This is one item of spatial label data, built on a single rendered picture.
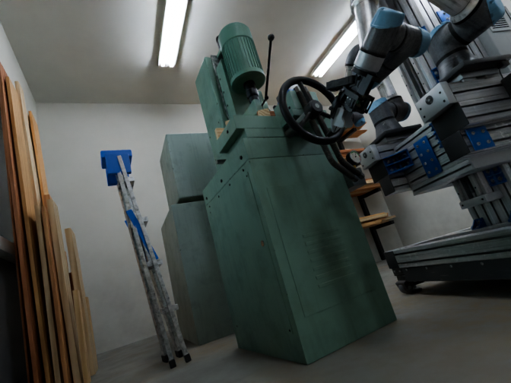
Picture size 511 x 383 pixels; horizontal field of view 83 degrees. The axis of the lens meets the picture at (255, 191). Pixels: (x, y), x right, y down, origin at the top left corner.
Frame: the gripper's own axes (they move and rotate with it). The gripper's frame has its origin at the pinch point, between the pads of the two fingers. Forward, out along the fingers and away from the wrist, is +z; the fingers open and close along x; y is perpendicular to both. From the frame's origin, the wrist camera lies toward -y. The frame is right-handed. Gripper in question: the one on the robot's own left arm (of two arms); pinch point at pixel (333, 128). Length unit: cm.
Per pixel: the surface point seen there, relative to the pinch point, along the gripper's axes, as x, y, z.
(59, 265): -93, -62, 121
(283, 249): -17.1, 17.1, 37.9
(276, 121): -3.3, -27.6, 11.7
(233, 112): -6, -61, 24
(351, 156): 24.6, -6.3, 16.7
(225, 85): -7, -75, 16
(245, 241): -21, 1, 51
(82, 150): -78, -256, 165
